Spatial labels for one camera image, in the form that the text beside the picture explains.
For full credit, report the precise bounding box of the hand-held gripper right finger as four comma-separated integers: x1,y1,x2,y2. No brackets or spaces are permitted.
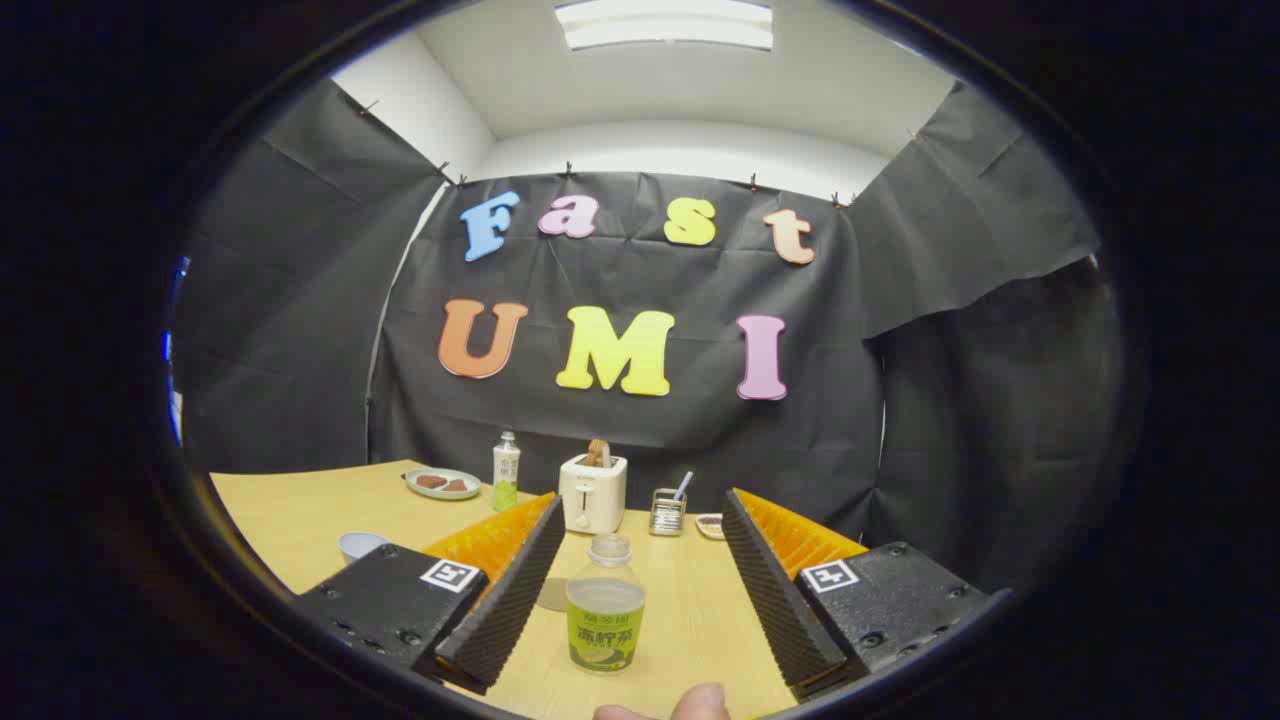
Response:
722,488,991,702

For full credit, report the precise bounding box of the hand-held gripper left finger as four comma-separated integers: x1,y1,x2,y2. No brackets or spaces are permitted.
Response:
295,492,567,696

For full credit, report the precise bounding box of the green label juice bottle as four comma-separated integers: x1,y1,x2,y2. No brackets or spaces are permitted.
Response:
566,533,647,675

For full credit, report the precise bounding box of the white cup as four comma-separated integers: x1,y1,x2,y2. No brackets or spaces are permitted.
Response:
338,531,392,567

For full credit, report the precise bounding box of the tall white green drink bottle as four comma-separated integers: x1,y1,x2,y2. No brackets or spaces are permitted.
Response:
492,431,522,512

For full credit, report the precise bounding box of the pale green plate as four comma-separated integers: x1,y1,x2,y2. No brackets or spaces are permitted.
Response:
404,468,482,501

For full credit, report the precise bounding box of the white toaster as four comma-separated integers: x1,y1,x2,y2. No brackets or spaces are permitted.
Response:
558,453,628,535

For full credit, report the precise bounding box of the wooden table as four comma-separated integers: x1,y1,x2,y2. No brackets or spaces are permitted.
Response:
210,460,871,720

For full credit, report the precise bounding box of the ceiling light panel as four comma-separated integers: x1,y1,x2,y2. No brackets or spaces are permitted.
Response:
555,0,774,53

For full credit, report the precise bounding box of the wire utensil holder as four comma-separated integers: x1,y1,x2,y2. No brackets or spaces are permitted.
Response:
649,488,688,537

